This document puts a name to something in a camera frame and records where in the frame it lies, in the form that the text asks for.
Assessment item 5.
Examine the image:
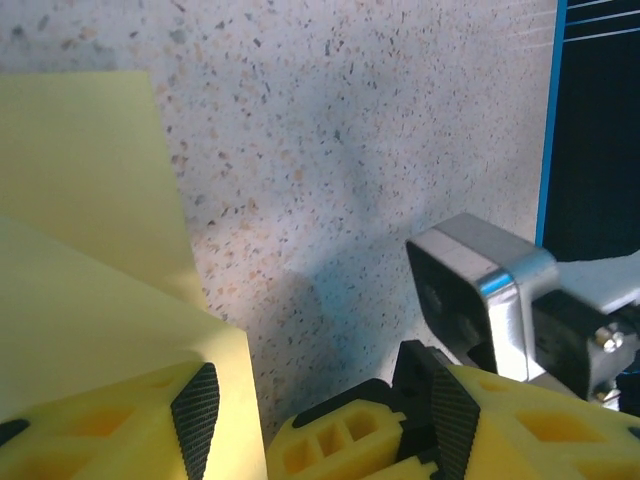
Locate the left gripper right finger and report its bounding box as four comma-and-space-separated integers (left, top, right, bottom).
432, 364, 640, 480

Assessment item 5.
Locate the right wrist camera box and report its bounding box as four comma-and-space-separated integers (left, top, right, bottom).
405, 212, 559, 386

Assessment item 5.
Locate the yellow paper sheet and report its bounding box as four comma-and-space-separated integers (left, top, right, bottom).
0, 71, 266, 480

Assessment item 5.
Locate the blue gear print panel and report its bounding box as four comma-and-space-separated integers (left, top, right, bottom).
534, 0, 640, 251

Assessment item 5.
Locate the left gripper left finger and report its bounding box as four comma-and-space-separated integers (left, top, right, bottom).
0, 359, 222, 480

